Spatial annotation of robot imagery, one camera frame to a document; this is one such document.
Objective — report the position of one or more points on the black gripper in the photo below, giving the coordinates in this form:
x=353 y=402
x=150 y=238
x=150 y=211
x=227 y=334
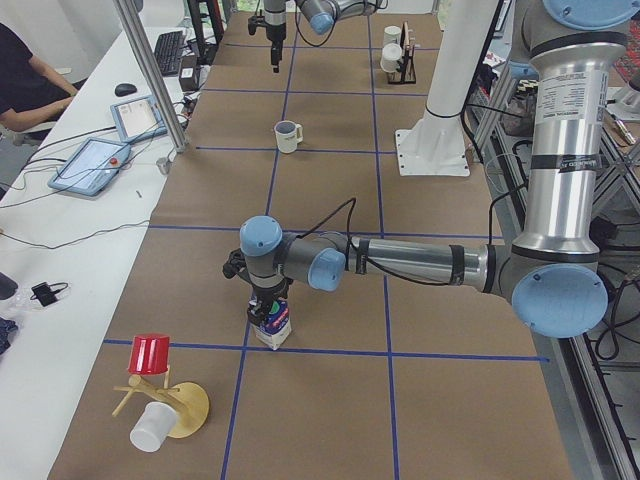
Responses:
x=274 y=35
x=266 y=296

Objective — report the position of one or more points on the white mug dark interior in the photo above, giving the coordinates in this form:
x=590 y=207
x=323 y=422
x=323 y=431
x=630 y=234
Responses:
x=289 y=135

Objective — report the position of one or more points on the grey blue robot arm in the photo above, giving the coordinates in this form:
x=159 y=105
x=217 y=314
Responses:
x=548 y=272
x=322 y=17

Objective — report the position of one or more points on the wooden cup tree stand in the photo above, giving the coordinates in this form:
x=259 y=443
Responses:
x=188 y=399

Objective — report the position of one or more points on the white cup on rack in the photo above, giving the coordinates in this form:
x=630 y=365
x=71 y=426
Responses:
x=391 y=56
x=392 y=35

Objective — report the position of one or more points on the red plastic cup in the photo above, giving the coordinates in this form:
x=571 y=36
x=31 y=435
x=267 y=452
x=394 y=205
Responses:
x=149 y=354

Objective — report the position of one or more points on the black cup rack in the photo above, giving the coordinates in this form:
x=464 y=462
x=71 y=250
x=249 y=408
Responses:
x=405 y=74

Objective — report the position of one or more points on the white plastic cup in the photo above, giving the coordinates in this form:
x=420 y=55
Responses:
x=153 y=426

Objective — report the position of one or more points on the black box on desk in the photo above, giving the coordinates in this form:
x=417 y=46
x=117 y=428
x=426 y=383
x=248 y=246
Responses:
x=189 y=73

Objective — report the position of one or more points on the black keyboard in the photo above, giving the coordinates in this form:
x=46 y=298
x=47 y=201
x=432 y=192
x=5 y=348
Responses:
x=168 y=52

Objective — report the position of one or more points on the black computer mouse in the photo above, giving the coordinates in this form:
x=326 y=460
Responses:
x=125 y=89

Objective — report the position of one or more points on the small black adapter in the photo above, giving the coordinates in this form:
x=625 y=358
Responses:
x=47 y=294

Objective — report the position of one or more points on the blue teach pendant tablet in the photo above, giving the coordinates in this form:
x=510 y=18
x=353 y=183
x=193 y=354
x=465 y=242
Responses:
x=91 y=168

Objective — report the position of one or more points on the seated person dark shirt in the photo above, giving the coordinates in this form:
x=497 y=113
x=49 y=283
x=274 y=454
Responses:
x=32 y=92

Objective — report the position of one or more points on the aluminium frame post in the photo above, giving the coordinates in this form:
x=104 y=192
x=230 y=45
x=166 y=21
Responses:
x=145 y=58

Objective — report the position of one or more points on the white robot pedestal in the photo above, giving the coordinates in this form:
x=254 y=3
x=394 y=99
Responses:
x=435 y=145

